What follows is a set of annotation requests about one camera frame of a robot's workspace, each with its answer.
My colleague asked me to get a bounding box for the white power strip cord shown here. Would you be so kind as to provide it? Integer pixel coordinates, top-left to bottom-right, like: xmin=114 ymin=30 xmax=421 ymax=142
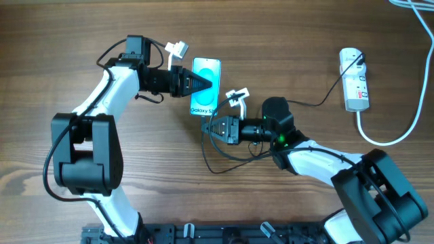
xmin=355 ymin=0 xmax=434 ymax=147

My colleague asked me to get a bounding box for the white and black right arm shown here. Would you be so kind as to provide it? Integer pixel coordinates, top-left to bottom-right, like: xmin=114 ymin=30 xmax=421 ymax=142
xmin=201 ymin=97 xmax=428 ymax=243

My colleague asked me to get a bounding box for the black mounting rail base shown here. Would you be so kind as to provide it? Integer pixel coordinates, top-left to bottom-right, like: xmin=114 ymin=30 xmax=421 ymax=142
xmin=80 ymin=222 xmax=340 ymax=244

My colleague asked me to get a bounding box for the white power strip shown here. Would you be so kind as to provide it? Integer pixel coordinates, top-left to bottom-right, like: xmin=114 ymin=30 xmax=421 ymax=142
xmin=339 ymin=47 xmax=370 ymax=113

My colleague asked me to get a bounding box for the blue-screen Galaxy smartphone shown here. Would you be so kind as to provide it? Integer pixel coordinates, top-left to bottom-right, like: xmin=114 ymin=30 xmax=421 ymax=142
xmin=190 ymin=57 xmax=221 ymax=116

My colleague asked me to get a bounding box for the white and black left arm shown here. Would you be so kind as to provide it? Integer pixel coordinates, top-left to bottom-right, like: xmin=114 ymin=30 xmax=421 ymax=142
xmin=43 ymin=35 xmax=212 ymax=243

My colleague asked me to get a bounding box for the black charger cable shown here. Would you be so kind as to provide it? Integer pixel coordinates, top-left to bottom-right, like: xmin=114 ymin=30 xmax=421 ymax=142
xmin=199 ymin=51 xmax=366 ymax=175

